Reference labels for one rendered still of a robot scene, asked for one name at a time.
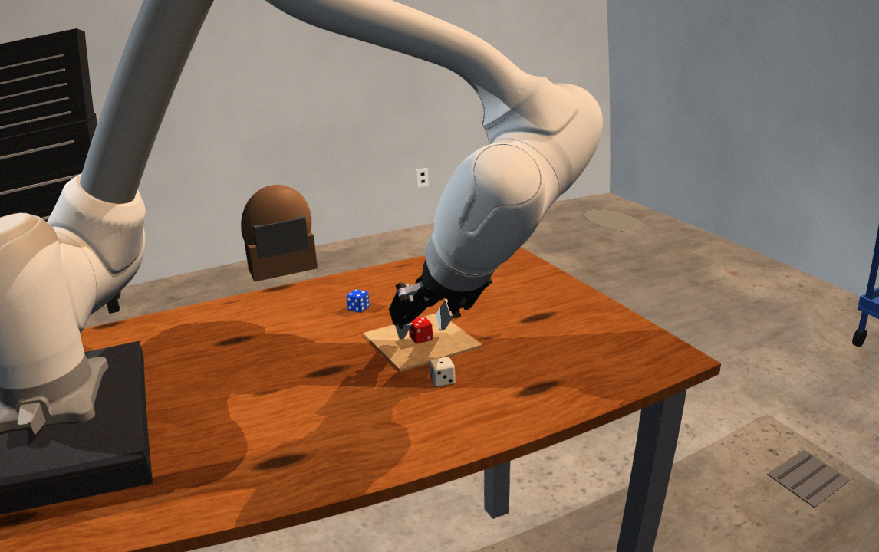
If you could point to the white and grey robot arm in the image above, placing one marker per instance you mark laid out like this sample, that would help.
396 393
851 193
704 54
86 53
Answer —
50 286

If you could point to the beige square mat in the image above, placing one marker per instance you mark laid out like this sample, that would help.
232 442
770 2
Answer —
405 354

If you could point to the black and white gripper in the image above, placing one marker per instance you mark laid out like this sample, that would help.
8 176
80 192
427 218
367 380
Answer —
426 292

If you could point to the red die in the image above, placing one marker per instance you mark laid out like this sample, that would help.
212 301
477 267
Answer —
421 330

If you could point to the blue die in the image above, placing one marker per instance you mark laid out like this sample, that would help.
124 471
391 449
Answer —
357 300

